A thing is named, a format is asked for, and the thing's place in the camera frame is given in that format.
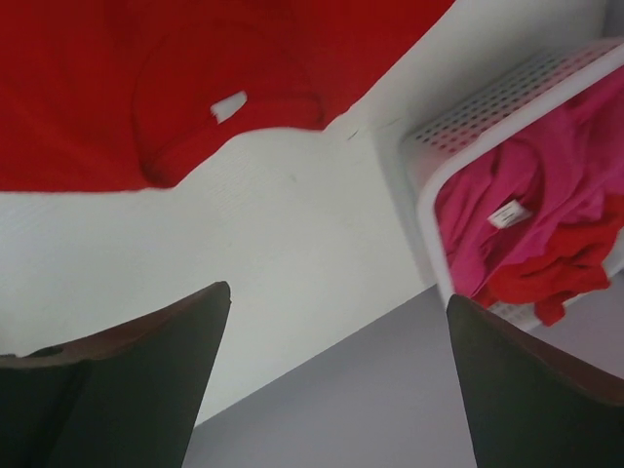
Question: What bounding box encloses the red t shirt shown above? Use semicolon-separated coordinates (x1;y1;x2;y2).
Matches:
473;195;623;327
1;1;450;192

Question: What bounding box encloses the white perforated plastic basket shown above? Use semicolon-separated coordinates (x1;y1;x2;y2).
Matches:
401;37;623;303

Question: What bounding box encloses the pink t shirt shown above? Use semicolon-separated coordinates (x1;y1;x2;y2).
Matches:
435;69;623;296

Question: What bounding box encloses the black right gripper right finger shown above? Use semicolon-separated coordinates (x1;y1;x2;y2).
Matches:
447;295;623;467

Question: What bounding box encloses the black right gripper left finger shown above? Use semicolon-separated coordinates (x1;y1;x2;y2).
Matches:
1;282;231;467

